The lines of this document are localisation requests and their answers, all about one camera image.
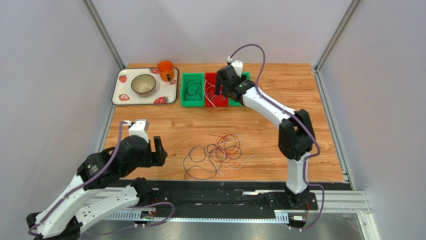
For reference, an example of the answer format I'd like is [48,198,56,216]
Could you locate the red wire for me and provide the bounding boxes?
[206,133,243,164]

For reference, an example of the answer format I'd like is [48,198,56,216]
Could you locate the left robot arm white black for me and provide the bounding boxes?
[26,135,168,240]

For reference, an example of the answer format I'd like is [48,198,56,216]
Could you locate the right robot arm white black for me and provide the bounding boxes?
[215,64,316,208]

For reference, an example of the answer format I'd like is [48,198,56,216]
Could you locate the right green bin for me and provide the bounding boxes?
[228,71,251,107]

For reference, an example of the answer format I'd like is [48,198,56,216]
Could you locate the green bin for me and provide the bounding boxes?
[228,71,251,107]
[180,72,205,108]

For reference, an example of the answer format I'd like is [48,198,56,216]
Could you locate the red bin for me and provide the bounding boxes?
[204,72,228,108]

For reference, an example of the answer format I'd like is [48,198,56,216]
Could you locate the left green bin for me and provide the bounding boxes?
[180,72,205,108]

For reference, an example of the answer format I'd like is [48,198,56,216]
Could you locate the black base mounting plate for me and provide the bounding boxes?
[138,180,319,220]

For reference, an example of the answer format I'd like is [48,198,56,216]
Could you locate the orange mug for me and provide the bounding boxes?
[156,60,175,82]

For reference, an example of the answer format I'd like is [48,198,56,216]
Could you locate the strawberry pattern tray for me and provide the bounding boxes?
[111,67,179,106]

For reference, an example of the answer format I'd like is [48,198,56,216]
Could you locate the beige ceramic bowl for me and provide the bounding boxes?
[130,74,157,97]

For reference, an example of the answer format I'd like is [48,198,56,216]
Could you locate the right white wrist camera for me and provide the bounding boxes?
[227,56,244,77]

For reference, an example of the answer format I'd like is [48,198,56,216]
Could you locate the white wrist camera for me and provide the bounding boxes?
[227,56,244,77]
[124,119,150,143]

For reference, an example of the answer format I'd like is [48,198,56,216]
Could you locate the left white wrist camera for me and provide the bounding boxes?
[124,119,150,143]

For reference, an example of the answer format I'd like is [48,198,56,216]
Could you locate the black wires in bin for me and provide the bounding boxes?
[184,79,203,102]

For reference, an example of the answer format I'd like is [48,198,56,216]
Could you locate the dark purple wire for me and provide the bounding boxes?
[182,139,243,181]

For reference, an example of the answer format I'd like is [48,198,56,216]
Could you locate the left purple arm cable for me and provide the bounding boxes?
[27,120,176,238]

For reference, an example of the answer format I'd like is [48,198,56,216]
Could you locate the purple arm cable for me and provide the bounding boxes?
[27,120,176,238]
[228,43,326,232]

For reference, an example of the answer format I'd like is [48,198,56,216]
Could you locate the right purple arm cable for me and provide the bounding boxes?
[228,43,326,232]

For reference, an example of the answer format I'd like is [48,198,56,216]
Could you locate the aluminium frame rail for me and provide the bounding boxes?
[59,186,380,240]

